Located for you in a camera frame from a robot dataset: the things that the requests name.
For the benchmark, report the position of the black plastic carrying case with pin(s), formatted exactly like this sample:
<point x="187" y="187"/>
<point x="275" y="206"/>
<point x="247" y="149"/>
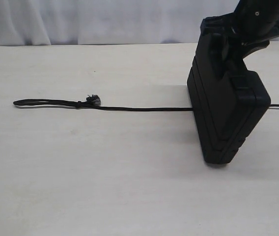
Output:
<point x="226" y="107"/>

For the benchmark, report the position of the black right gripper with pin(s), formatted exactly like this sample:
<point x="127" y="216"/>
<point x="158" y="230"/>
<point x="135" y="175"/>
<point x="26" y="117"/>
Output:
<point x="224" y="27"/>

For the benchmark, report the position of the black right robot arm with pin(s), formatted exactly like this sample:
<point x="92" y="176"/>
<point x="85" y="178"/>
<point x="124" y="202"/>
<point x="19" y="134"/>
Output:
<point x="254" y="17"/>

